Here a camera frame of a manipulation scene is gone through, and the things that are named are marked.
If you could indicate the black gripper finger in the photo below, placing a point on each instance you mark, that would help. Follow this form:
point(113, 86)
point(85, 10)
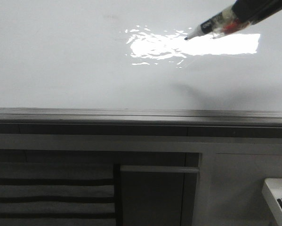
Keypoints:
point(255, 11)

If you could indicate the white black whiteboard marker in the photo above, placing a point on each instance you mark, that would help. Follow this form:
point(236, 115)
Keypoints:
point(215, 24)

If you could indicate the large white whiteboard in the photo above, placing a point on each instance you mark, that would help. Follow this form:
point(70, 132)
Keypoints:
point(131, 54)

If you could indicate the red round magnet on marker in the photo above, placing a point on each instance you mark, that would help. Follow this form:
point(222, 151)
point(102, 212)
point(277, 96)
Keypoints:
point(231, 27)

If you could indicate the white plastic marker tray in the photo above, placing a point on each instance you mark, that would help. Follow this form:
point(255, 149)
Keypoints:
point(272, 190)

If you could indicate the dark grey cabinet panel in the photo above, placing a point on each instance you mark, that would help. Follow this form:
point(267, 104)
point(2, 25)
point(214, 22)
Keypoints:
point(158, 195)

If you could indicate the grey black striped panel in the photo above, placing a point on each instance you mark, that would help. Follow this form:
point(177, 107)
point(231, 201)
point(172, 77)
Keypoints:
point(44, 194)

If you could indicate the dark whiteboard bottom frame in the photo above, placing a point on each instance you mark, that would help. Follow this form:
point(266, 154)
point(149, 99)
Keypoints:
point(175, 123)

